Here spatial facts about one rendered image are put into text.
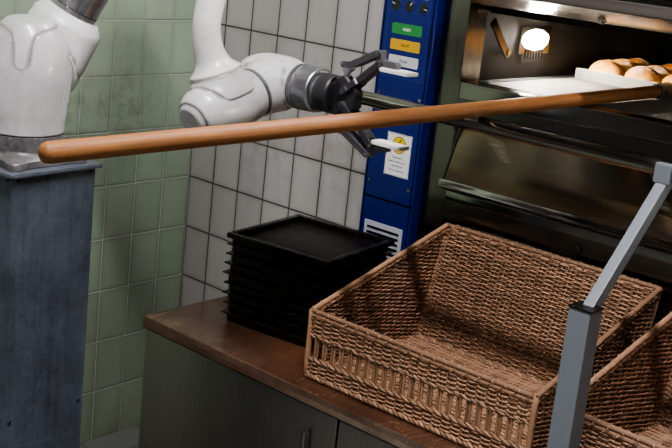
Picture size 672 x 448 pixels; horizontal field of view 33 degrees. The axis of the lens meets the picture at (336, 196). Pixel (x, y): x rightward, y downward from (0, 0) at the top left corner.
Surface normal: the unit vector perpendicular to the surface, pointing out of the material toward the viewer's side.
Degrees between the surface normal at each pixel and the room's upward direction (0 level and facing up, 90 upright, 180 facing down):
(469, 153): 70
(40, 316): 90
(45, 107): 90
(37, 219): 90
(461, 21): 90
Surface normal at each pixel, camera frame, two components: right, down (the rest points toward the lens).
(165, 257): 0.74, 0.23
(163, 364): -0.66, 0.11
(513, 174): -0.58, -0.23
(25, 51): 0.22, -0.11
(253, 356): 0.11, -0.97
